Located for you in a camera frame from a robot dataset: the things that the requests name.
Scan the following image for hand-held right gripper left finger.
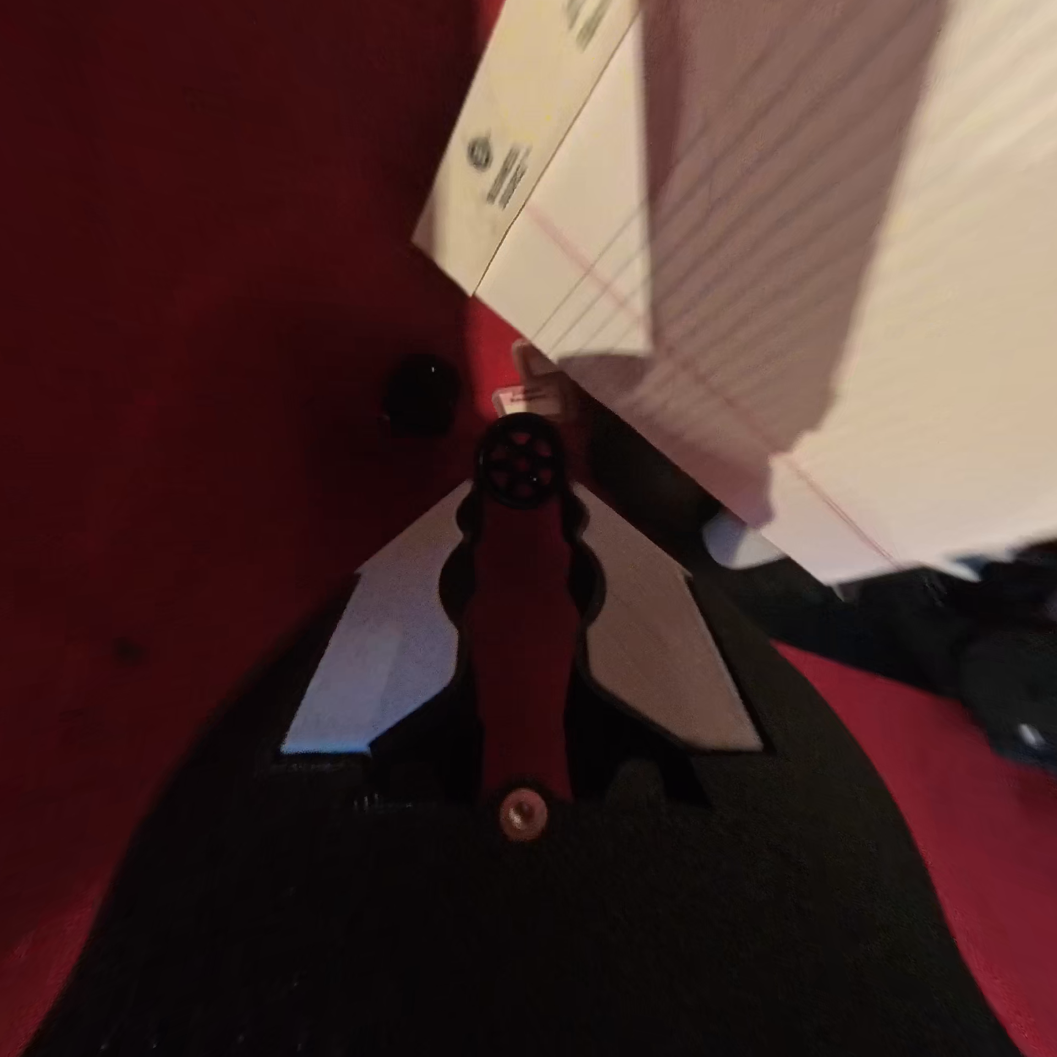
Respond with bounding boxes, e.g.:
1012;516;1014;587
281;479;482;756

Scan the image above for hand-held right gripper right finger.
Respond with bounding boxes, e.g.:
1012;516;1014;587
565;483;765;753

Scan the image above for dark cloth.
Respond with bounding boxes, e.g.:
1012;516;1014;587
702;537;1057;773

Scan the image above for small white card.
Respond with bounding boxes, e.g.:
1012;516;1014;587
493;340;573;422

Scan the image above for white lined notepad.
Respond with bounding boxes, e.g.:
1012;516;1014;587
411;0;1057;586

